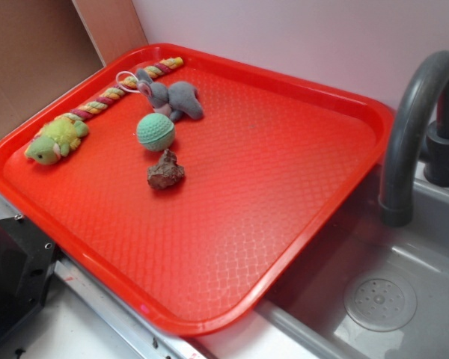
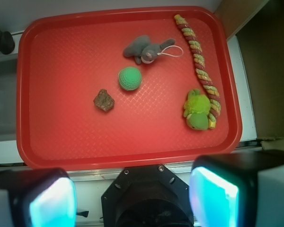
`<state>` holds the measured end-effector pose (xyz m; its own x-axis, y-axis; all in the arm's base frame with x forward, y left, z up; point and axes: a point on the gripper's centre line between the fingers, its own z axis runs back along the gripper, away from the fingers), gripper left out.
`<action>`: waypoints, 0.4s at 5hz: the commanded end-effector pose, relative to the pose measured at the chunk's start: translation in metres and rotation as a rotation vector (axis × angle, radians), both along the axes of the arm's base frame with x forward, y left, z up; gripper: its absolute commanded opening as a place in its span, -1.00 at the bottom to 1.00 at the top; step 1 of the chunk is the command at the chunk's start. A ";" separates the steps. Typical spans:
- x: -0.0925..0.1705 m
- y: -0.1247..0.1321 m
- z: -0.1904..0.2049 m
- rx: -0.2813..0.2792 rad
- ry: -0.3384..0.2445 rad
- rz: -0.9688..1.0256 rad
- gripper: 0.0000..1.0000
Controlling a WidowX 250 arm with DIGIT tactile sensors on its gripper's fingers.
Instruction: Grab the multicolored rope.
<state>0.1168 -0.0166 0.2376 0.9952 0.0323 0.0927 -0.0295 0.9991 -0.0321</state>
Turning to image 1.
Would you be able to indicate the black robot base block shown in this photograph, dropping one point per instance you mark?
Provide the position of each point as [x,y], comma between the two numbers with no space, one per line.
[27,262]

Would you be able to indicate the red plastic tray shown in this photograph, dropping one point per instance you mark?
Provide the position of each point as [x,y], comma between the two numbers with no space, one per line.
[268,164]

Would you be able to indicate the brown rock-like lump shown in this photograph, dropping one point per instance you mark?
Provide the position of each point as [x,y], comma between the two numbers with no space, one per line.
[166,172]

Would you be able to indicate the teal rubber ball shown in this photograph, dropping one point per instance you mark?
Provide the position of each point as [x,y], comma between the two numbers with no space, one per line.
[156,132]

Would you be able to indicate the gray plush bunny toy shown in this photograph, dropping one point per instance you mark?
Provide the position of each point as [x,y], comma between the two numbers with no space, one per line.
[174,101]

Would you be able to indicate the green plush turtle toy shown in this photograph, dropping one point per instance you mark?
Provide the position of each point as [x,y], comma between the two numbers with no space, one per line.
[55,140]

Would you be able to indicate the gray toy sink basin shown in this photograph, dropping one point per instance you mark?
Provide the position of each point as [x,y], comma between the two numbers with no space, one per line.
[306,302]

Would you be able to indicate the round sink drain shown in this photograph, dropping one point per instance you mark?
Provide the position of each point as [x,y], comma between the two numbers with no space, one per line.
[380,304]

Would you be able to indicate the gray curved faucet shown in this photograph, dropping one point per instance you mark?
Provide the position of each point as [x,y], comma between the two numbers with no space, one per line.
[420,133]

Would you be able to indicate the brown cardboard panel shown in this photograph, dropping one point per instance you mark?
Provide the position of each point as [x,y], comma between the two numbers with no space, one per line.
[48,47]

